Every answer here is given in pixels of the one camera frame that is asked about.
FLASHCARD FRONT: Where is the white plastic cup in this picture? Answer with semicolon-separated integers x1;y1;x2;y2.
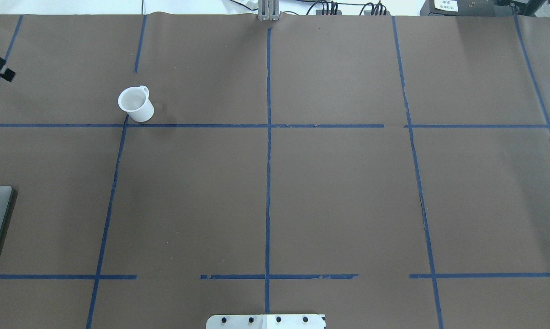
117;85;155;123

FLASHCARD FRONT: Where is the brown paper table cover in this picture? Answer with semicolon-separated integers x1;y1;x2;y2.
0;13;550;329

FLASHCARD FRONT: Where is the black device box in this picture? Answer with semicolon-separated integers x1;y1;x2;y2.
420;0;515;17

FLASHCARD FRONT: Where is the aluminium frame post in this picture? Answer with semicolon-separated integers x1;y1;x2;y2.
258;0;280;21

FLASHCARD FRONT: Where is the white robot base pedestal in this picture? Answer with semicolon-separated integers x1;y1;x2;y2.
206;314;327;329

